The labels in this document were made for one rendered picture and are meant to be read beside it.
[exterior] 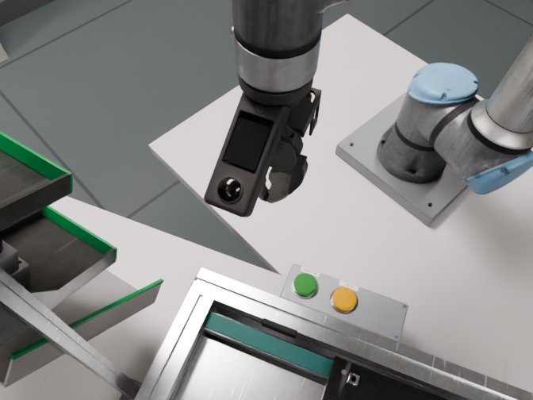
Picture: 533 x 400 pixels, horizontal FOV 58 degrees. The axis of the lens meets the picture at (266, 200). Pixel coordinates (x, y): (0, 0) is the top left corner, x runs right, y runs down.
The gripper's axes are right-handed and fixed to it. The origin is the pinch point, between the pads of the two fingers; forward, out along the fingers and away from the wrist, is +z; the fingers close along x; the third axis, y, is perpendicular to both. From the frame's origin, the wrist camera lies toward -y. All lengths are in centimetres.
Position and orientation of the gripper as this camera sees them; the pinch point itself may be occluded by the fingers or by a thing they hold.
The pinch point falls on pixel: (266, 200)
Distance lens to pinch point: 60.1
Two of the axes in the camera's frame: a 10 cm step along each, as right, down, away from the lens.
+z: -0.1, 5.3, 8.5
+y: 3.7, -7.9, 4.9
